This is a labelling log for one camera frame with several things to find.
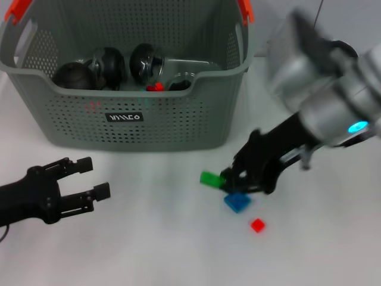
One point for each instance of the blue square toy plate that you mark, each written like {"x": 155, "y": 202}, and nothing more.
{"x": 237, "y": 204}

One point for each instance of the dark clay teapot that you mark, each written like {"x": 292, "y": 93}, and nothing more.
{"x": 71, "y": 77}

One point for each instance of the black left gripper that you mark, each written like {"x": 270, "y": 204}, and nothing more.
{"x": 32, "y": 196}

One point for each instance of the glass teacup black holder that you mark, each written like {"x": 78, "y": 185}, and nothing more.
{"x": 144, "y": 64}
{"x": 178, "y": 83}
{"x": 111, "y": 68}

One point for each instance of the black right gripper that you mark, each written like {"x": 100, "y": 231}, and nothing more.
{"x": 268, "y": 155}

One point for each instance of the green toy brick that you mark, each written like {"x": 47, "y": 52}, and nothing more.
{"x": 209, "y": 179}

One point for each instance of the grey perforated plastic storage bin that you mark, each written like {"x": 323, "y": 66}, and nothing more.
{"x": 178, "y": 131}

